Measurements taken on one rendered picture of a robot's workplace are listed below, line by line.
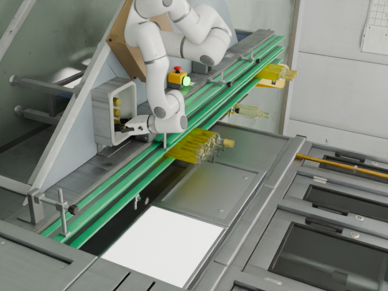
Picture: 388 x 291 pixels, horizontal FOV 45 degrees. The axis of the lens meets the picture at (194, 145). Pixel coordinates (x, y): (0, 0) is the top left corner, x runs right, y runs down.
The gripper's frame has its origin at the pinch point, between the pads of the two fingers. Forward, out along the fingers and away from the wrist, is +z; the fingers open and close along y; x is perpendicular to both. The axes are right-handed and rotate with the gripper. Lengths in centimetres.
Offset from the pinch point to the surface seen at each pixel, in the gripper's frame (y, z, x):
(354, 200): 46, -76, -58
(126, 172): -10.6, -4.7, -15.7
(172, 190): 9.6, -9.5, -34.8
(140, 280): -74, -53, -8
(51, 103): 25, 59, 3
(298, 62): 608, 104, -137
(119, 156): -3.7, 1.8, -11.9
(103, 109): -6.9, 0.5, 9.2
